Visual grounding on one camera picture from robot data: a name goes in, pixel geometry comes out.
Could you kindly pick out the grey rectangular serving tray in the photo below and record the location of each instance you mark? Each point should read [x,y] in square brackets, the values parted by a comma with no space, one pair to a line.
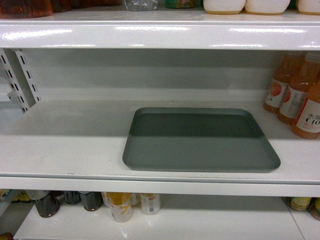
[187,139]

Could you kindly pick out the white labelled drink bottle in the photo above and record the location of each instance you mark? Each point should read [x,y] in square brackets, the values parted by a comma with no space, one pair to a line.
[150,203]

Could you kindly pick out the white upper shelf board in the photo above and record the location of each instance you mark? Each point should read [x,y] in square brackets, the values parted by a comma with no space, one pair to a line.
[117,28]

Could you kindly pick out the yellow white drink bottle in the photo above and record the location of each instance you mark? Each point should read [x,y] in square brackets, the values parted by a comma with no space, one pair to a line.
[120,205]

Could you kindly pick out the white bottom shelf board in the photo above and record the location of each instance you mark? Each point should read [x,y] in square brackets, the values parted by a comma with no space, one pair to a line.
[181,217]

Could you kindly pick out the dark drink bottle right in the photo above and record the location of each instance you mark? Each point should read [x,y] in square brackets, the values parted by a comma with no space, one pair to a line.
[91,200]

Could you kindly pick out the dark drink bottle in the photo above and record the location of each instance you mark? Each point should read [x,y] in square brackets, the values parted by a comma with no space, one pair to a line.
[45,202]
[72,197]
[91,200]

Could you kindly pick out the clear water bottle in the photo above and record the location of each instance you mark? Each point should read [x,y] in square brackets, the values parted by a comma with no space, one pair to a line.
[141,5]

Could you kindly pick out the dark drink bottle middle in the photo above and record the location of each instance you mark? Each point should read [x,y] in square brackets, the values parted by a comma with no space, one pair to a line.
[72,197]

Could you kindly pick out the orange juice bottle rear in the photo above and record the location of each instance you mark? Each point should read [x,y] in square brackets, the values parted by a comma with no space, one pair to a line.
[290,65]

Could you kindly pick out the orange juice bottle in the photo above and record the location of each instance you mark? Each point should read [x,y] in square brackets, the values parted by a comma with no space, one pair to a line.
[290,65]
[296,92]
[307,122]

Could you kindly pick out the white tub left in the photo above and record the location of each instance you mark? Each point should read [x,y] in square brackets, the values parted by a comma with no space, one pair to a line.
[223,7]

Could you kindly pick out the white tub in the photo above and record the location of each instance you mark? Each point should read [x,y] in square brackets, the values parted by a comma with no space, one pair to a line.
[308,7]
[223,7]
[266,7]

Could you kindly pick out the white slotted shelf upright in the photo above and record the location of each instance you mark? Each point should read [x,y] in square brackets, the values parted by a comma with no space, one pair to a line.
[24,91]

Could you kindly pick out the dark drink bottle left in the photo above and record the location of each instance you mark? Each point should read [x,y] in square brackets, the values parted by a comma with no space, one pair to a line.
[45,202]

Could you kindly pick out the orange juice bottle front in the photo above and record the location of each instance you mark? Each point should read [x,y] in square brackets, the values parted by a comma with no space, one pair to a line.
[307,122]

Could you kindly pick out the orange juice bottle middle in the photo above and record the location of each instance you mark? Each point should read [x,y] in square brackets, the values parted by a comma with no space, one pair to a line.
[296,92]

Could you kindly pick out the white tub middle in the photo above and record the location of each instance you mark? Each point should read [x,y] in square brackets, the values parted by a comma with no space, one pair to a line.
[266,7]

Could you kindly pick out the yellow lemon tea bottle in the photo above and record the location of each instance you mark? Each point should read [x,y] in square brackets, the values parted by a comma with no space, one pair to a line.
[298,203]

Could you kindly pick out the white tub right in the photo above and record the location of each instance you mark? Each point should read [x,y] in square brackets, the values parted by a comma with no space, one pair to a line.
[308,7]

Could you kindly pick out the red snack package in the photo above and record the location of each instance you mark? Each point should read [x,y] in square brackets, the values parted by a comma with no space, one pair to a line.
[26,7]

